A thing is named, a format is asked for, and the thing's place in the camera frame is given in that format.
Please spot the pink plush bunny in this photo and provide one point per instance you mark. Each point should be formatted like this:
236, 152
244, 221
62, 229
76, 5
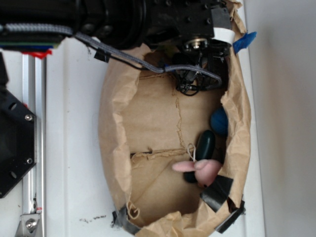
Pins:
202, 172

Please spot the blue tape piece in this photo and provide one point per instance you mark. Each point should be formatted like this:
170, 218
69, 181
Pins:
244, 42

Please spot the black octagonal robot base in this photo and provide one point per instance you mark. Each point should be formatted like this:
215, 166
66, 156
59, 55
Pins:
17, 136

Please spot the brown paper bag tray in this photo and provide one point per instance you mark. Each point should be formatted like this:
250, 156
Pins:
146, 126

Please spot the dark green oblong toy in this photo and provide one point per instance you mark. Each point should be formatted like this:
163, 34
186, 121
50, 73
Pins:
205, 145

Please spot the aluminium extrusion rail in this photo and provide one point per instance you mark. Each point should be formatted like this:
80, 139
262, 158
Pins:
33, 220

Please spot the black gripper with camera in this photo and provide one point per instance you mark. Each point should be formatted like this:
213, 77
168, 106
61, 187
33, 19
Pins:
210, 56

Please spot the blue knitted ball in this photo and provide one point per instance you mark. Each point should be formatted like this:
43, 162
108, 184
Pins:
219, 122

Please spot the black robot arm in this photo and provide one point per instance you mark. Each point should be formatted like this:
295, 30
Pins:
200, 30

